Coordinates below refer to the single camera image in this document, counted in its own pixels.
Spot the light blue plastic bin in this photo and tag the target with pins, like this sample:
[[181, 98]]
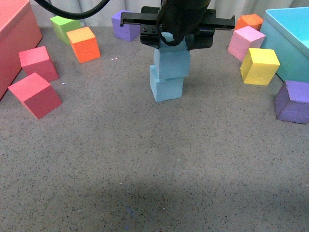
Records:
[[287, 33]]

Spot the light blue foam cube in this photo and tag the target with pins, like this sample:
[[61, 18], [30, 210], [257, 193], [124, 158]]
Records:
[[165, 89], [172, 61]]

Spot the orange foam cube by bin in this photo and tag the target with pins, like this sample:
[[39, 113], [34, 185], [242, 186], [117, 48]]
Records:
[[252, 20]]

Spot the purple foam cube far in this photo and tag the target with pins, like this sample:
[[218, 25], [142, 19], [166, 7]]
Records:
[[126, 32]]

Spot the orange foam cube left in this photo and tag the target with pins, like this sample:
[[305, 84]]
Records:
[[84, 44]]

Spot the pink foam cube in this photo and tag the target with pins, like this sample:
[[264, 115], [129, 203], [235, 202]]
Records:
[[244, 38]]

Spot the red foam cube front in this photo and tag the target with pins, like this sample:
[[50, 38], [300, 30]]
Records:
[[36, 94]]

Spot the red plastic bin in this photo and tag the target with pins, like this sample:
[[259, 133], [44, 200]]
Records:
[[19, 31]]

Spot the green foam cube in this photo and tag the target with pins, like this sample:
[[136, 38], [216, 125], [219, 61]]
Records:
[[63, 25]]

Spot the red foam cube rear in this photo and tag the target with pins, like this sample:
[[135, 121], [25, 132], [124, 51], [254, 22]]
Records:
[[37, 60]]

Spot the purple foam cube near bin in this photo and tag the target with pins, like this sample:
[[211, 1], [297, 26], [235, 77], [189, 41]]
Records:
[[292, 102]]

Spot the yellow foam cube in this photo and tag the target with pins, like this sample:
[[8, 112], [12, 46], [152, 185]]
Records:
[[259, 66]]

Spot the red foam cube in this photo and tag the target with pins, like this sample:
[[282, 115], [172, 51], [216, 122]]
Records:
[[37, 60], [36, 94]]

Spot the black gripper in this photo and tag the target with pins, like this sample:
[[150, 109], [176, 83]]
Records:
[[176, 20]]

